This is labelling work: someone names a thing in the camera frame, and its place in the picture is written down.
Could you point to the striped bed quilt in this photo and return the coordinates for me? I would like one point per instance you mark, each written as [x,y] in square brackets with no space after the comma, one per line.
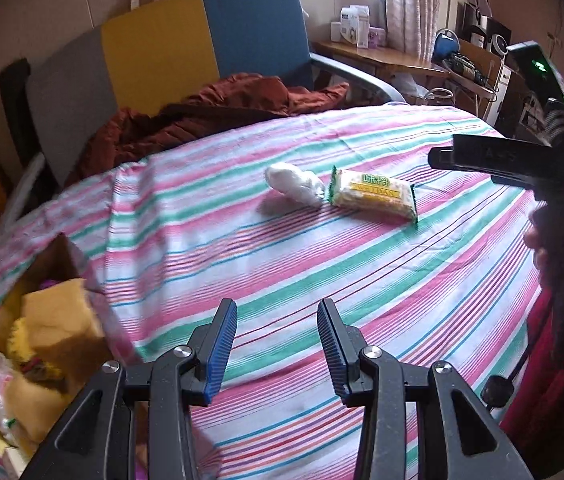
[171,236]

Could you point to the wooden side table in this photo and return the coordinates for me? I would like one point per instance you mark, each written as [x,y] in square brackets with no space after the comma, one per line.
[385,62]

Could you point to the white plastic bag under table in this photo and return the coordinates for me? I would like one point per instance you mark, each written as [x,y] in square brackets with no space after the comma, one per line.
[415,93]

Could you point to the large Weidan cracker pack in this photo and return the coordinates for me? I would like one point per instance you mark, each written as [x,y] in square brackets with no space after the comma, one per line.
[375,192]

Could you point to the person's right hand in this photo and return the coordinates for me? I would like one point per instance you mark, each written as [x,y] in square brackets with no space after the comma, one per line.
[545,238]

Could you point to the tricolour armchair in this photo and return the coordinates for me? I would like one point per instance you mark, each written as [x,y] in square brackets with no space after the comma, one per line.
[145,59]

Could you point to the red gold gift box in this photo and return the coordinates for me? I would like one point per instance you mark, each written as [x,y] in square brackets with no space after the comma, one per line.
[61,260]

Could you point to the pink small toy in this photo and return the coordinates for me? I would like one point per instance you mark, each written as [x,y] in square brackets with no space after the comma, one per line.
[6,372]

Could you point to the rust red jacket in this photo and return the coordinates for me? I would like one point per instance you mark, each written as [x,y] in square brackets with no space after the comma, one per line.
[237,101]

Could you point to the white boxes on table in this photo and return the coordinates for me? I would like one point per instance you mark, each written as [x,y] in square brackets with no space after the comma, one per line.
[353,27]

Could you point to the yellow knitted sock roll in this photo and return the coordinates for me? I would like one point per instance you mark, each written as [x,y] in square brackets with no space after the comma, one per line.
[29,362]

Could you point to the red blanket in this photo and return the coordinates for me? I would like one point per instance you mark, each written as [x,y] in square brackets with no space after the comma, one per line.
[534,421]

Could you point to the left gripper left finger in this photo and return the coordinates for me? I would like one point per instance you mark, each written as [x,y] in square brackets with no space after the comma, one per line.
[189,375]

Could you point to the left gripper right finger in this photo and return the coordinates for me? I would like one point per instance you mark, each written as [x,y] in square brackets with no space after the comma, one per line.
[367,377]

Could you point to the white plastic bag ball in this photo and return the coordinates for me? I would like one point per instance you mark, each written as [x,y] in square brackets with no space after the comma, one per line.
[302,186]

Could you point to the beige medicine box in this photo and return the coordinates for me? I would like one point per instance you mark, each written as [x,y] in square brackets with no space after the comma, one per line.
[14,462]

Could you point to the pink box on table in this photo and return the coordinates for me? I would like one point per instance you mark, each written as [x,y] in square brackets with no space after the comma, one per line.
[377,38]

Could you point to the pink curtain right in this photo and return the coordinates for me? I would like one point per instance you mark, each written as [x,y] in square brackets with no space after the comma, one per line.
[411,26]

